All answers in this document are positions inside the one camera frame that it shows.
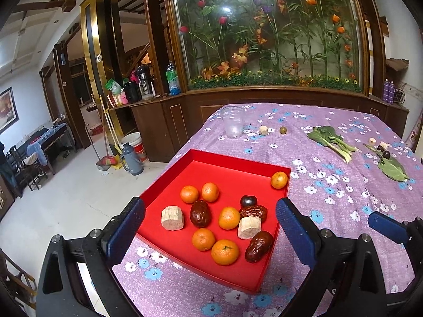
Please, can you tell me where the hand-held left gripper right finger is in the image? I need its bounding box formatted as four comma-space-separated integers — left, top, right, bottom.
276, 197, 387, 317

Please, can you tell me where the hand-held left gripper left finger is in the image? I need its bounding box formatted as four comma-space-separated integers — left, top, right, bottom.
36, 197, 146, 317

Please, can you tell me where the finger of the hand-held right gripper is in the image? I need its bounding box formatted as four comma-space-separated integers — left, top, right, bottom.
368, 211, 423, 258

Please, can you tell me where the long dark red date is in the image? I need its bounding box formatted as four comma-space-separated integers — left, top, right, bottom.
245, 230, 274, 264

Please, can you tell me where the wrinkled red date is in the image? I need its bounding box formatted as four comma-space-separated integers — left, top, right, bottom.
239, 205, 268, 220

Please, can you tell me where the large beige cylindrical food piece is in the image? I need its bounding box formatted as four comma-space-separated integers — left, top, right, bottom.
161, 206, 184, 231

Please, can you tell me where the tangerine with green stem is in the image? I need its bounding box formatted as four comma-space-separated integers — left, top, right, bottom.
211, 239, 240, 266

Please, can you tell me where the smooth dark red date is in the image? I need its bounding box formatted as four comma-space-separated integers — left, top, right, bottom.
190, 200, 212, 228

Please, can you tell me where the red cardboard box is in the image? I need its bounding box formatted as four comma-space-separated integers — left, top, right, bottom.
136, 148, 292, 294

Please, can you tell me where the purple floral tablecloth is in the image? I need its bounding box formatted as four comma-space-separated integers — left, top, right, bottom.
112, 103, 423, 317

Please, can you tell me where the green leaf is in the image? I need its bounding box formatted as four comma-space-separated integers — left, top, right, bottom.
377, 157, 410, 183

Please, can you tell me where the grey-blue thermos jug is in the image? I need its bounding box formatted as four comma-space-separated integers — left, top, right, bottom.
119, 143, 144, 176

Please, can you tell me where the broom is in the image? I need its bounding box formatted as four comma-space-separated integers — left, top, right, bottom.
84, 124, 118, 167

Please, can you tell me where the white plastic bucket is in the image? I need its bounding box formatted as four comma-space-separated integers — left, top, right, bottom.
119, 132, 148, 163

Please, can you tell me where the green leafy vegetable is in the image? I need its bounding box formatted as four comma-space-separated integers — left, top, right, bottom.
307, 125, 358, 164

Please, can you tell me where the dark dining chair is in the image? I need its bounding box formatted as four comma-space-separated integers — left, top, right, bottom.
8, 145, 48, 192

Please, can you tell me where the dark table with blue cloth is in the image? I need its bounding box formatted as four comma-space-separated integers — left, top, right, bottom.
26, 122, 78, 175

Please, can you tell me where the brown wooden chair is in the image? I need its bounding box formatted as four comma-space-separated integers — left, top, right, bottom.
0, 248, 37, 311

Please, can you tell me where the clear plastic cup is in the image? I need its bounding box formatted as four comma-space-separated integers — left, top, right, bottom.
221, 106, 245, 139

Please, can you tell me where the brown wooden cabinet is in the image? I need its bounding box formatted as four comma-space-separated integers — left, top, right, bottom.
127, 87, 410, 164

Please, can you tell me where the black container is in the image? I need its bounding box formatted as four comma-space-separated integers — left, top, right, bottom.
124, 81, 141, 104

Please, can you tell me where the green packet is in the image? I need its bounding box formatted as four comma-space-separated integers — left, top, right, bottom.
105, 78, 123, 97

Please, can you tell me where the black steel thermos pot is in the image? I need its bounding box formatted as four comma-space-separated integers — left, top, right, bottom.
136, 65, 156, 101

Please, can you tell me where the green label plastic bottle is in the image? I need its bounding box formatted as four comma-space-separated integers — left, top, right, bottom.
165, 61, 182, 96

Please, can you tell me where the glass artificial flower display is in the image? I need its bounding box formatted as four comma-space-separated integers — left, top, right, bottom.
165, 0, 369, 95

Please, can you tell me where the framed wall painting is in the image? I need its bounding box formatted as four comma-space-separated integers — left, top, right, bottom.
0, 87, 19, 135

